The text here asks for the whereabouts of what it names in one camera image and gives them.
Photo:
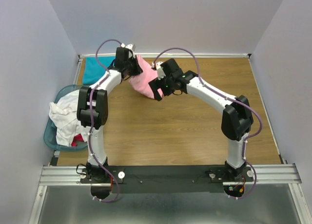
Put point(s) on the blue plastic laundry basket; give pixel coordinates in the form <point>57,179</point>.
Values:
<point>51,130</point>

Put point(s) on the white t-shirt in basket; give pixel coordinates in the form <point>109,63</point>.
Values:
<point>64,116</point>

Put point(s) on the pink t-shirt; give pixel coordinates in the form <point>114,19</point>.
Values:
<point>140,83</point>

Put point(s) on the aluminium front rail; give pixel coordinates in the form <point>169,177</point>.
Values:
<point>259,174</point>

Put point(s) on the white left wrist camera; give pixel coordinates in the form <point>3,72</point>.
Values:
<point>131,47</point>

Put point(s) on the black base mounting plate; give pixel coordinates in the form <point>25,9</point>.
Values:
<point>115,190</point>

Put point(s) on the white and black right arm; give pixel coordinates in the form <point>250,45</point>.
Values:
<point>236,117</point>

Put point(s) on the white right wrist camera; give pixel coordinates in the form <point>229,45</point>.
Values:
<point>157,66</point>

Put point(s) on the folded teal t-shirt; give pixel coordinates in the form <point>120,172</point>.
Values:
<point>93,71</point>

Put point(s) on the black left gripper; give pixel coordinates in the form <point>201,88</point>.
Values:
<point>138,70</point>

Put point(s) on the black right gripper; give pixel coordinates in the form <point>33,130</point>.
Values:
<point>155,84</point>

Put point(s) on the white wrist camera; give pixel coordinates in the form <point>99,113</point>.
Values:
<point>131,47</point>
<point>157,66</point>

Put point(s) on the red garment in basket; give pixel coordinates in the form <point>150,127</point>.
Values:
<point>79,141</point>

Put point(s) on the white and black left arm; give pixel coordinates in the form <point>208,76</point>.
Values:
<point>92,111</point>

